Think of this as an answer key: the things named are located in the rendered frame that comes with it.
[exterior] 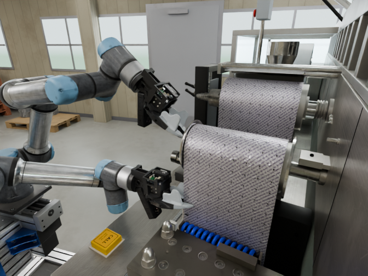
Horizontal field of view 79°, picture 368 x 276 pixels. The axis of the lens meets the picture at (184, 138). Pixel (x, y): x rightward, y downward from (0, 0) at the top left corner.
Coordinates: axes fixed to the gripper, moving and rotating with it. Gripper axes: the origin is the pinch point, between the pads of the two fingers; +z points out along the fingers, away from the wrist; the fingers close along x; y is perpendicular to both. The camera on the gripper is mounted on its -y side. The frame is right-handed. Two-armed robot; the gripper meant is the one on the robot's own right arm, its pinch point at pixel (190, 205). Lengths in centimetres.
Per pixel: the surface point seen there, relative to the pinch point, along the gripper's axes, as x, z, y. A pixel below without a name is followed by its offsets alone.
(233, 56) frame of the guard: 102, -23, 36
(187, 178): -0.2, -0.8, 9.0
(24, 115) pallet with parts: 176, -477, -90
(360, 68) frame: 8.6, 31.0, 38.1
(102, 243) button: -12.0, -25.3, -16.6
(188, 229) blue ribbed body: -3.4, 1.2, -5.2
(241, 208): -0.2, 14.5, 5.0
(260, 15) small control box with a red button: 58, 1, 53
